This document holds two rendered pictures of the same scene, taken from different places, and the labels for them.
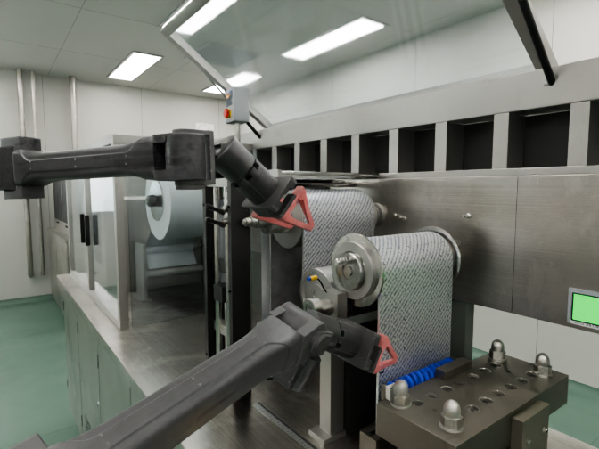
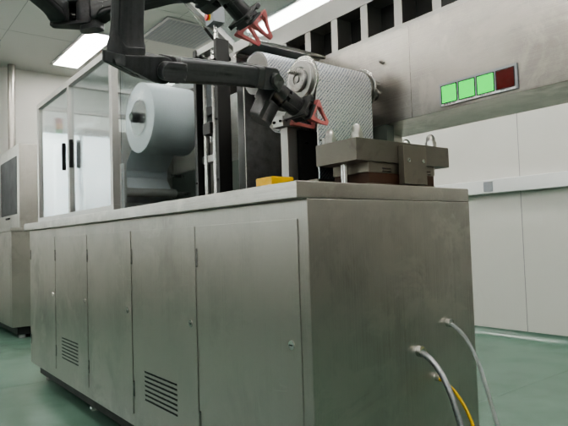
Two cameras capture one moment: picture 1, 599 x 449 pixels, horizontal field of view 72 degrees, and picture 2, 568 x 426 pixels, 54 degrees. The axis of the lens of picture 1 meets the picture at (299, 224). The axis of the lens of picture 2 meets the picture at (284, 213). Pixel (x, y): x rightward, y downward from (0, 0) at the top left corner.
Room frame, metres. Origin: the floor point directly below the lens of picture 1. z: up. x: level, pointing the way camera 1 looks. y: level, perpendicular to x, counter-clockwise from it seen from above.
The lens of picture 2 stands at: (-0.85, 0.00, 0.77)
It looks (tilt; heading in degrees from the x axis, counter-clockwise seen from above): 3 degrees up; 359
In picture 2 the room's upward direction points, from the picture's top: 2 degrees counter-clockwise
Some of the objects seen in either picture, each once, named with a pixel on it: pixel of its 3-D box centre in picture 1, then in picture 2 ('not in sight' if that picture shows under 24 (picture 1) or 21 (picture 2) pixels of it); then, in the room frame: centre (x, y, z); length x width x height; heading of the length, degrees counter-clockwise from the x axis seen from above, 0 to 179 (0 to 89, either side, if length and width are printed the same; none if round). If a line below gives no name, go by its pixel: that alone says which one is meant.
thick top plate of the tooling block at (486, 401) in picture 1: (478, 402); (385, 156); (0.77, -0.35, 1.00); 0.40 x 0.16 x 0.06; 126
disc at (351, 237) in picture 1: (356, 270); (302, 80); (0.82, -0.11, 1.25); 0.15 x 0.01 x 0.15; 36
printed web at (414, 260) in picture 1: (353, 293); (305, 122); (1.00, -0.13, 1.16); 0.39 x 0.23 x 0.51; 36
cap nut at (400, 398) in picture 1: (400, 392); (330, 137); (0.71, -0.18, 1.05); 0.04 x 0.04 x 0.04
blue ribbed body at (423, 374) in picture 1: (423, 377); not in sight; (0.82, -0.26, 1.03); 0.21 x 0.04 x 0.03; 126
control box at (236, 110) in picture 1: (234, 106); (213, 12); (1.28, 0.19, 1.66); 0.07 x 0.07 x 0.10; 30
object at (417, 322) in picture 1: (416, 331); (346, 124); (0.84, -0.25, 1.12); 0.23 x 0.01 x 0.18; 126
